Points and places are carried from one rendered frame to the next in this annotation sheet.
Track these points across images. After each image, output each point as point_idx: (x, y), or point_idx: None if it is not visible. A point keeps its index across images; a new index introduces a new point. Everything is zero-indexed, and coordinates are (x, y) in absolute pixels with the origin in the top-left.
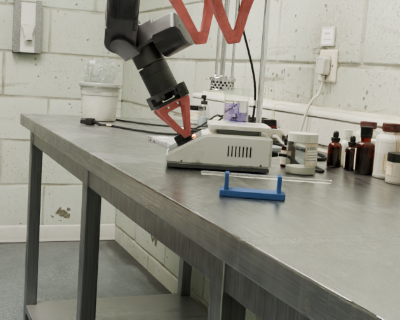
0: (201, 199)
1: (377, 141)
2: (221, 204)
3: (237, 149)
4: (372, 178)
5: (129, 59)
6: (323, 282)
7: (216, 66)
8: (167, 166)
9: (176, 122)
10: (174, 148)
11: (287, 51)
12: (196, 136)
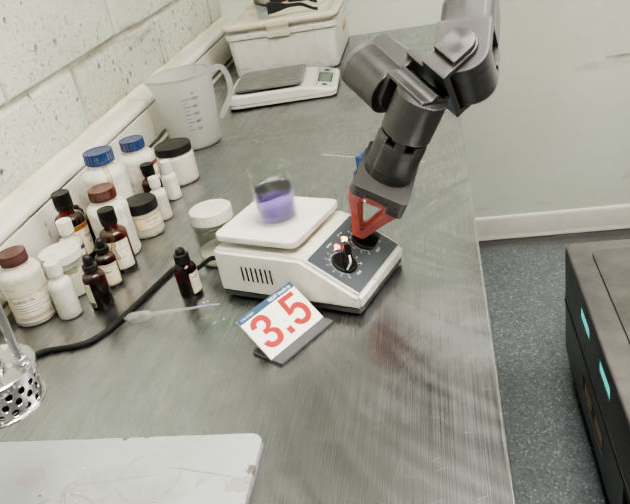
0: (438, 166)
1: (125, 209)
2: (429, 158)
3: None
4: (150, 247)
5: (452, 112)
6: None
7: (13, 332)
8: (394, 271)
9: (378, 210)
10: (388, 238)
11: None
12: (346, 231)
